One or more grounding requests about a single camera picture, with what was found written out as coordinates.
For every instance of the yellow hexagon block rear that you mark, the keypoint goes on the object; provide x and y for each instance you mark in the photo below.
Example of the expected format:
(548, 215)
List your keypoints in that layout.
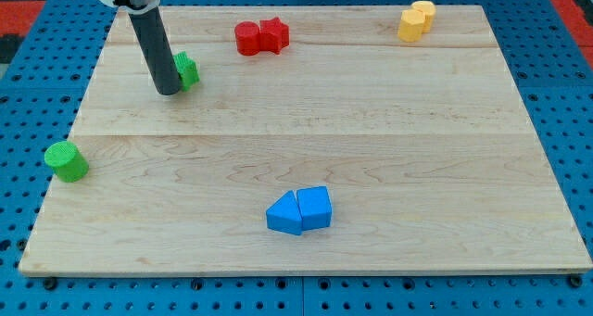
(428, 8)

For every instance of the yellow hexagon block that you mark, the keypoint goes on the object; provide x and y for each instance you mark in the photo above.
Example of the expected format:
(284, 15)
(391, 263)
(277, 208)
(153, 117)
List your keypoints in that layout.
(411, 25)
(428, 8)

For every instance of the green cylinder block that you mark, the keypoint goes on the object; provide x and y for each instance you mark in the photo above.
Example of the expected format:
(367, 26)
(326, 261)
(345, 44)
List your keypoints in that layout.
(66, 161)

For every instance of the yellow hexagon block front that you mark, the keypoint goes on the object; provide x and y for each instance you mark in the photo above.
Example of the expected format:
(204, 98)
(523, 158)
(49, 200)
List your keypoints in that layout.
(411, 25)

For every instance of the light wooden board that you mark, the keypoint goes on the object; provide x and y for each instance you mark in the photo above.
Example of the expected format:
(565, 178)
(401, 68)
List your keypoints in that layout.
(431, 162)

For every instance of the red star block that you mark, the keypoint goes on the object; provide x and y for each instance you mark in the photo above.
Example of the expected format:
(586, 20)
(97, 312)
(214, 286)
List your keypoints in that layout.
(274, 35)

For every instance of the blue pentagon block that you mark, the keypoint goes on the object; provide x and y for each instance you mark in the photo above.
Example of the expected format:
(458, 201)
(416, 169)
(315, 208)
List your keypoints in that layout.
(315, 207)

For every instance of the red cylinder block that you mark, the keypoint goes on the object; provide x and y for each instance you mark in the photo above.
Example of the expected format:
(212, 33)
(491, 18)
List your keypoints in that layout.
(247, 38)

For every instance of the green star block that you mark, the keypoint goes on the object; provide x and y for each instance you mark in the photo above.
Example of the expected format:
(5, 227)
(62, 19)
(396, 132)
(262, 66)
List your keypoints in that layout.
(187, 70)

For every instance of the blue triangle block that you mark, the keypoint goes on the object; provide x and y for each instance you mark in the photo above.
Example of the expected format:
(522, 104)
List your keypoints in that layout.
(284, 215)

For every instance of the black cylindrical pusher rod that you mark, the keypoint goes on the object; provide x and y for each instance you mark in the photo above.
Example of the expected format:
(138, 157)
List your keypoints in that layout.
(153, 40)

